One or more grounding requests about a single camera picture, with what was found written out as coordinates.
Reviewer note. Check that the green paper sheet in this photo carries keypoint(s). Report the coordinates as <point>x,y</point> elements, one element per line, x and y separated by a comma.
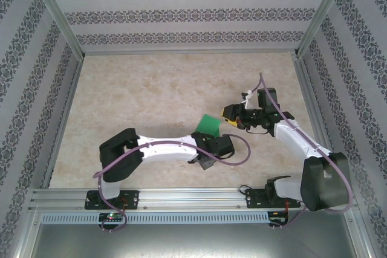
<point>208,125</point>

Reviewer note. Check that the grey metal sheet panel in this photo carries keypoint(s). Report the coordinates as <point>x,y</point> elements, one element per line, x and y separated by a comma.
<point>193,243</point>

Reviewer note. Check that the aluminium frame post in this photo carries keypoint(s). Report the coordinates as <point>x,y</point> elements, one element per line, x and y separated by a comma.
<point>323,7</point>
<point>55,7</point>

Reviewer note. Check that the aluminium back rail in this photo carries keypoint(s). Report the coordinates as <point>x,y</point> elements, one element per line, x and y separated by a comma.
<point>187,52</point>

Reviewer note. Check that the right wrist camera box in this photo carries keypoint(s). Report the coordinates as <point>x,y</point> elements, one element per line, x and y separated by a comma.
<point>247,99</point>

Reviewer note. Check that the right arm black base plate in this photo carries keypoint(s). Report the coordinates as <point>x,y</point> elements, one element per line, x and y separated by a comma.
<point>254,199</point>

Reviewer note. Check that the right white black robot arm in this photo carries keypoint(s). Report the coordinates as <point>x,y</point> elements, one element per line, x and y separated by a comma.
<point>293,137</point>

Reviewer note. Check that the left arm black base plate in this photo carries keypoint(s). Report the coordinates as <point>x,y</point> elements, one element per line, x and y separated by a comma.
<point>131,199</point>

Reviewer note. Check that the aluminium mounting rail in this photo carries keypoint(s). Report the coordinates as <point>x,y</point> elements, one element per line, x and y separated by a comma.
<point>193,199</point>

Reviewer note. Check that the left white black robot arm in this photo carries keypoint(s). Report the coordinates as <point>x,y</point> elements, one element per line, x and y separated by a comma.
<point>169,149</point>

